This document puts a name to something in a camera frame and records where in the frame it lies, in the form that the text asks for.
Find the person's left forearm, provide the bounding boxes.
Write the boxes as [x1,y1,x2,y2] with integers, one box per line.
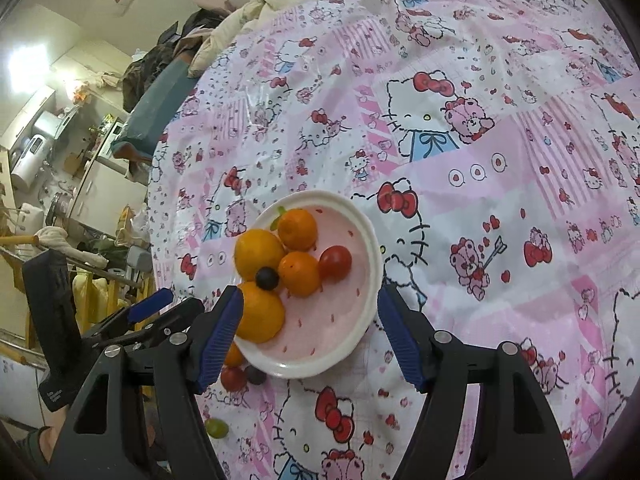
[15,425,68,467]

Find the medium orange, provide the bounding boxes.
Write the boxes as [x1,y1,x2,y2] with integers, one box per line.
[277,251,322,297]
[277,208,319,252]

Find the pile of dark clothes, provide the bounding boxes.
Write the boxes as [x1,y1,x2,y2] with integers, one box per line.
[122,7,236,111]

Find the red cherry tomato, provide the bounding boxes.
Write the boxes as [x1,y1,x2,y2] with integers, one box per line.
[220,366,248,392]
[318,245,353,281]

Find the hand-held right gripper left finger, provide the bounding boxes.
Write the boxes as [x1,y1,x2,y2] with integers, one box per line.
[52,285,246,480]

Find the cream duvet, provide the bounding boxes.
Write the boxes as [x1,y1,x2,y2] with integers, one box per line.
[187,0,391,78]

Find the pink cartoon printed blanket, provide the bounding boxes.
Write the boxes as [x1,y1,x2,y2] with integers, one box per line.
[147,0,640,480]

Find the white water heater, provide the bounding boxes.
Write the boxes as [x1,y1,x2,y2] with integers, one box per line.
[10,135,53,191]

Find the blue-grey cushion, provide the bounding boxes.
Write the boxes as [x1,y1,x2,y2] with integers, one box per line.
[110,62,201,158]

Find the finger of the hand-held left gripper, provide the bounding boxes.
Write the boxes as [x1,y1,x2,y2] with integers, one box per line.
[97,298,206,348]
[80,288,175,341]

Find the white kitchen cabinet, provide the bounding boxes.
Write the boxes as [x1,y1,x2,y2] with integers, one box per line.
[70,160,148,226]

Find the large orange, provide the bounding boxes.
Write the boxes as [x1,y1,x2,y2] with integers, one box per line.
[235,281,286,345]
[234,229,287,282]

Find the white wall cupboards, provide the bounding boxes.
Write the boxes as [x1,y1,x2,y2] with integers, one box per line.
[0,85,56,146]

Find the pink strawberry print plate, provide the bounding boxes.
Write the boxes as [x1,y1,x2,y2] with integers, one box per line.
[231,191,378,380]

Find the yellow wooden rack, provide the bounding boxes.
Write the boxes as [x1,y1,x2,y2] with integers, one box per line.
[70,265,156,331]

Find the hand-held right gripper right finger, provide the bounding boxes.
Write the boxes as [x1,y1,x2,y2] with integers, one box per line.
[377,284,573,480]

